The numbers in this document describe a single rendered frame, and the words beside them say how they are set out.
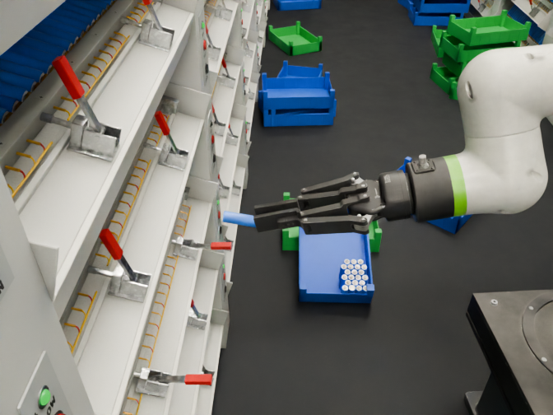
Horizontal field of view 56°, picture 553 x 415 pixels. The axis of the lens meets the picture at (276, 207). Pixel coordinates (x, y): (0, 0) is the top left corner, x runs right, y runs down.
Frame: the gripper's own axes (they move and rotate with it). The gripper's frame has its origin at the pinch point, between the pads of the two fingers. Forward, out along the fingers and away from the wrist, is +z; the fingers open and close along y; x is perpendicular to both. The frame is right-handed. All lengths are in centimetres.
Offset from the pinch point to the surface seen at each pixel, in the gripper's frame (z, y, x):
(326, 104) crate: -7, -137, 53
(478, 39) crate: -78, -169, 52
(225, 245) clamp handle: 10.7, -2.6, 6.7
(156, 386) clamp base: 17.2, 24.7, 5.6
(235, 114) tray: 21, -89, 25
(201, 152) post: 14.3, -19.1, -2.8
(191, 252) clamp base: 16.8, -2.0, 6.5
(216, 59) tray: 12.1, -45.4, -9.9
